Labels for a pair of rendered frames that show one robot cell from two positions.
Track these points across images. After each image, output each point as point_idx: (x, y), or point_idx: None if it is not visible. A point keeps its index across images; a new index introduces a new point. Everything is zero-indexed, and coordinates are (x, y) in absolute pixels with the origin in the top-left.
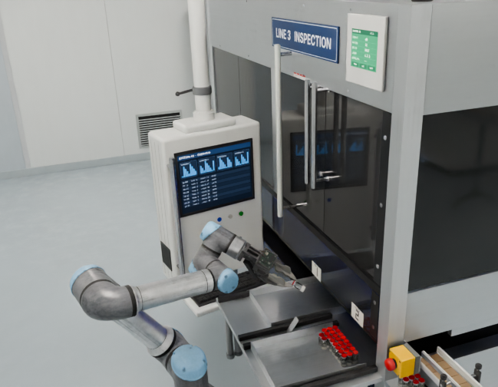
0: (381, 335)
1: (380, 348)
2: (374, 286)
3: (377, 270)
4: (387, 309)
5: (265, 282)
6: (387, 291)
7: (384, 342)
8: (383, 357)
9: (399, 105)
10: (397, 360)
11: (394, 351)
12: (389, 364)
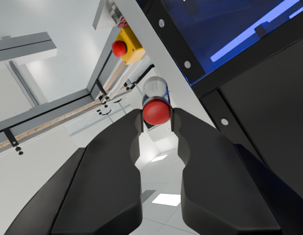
0: (149, 39)
1: (137, 20)
2: (206, 84)
3: (220, 114)
4: (171, 88)
5: (12, 222)
6: (188, 109)
7: (143, 38)
8: (129, 17)
9: None
10: (126, 58)
11: (135, 55)
12: (116, 56)
